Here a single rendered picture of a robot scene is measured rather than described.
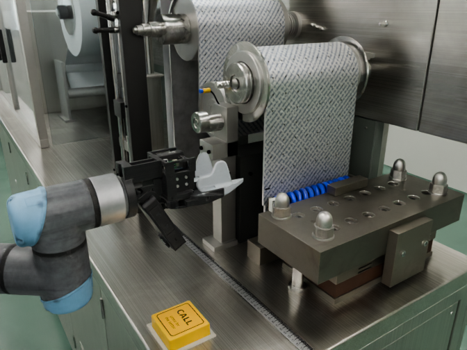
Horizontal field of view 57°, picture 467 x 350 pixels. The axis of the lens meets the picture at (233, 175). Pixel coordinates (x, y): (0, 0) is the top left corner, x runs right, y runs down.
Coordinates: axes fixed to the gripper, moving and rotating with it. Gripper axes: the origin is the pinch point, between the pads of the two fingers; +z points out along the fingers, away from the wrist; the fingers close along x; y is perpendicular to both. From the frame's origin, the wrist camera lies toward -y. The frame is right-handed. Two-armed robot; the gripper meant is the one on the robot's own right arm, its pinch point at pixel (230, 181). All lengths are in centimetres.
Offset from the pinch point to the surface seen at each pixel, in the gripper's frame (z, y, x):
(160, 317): -18.0, -16.8, -7.0
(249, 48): 7.3, 22.5, 4.1
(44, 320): -23, -106, 128
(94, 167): -5, -17, 73
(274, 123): 9.8, 9.3, -0.1
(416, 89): 40.3, 13.3, -7.8
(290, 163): 14.2, 0.6, 0.2
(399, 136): 273, -70, 158
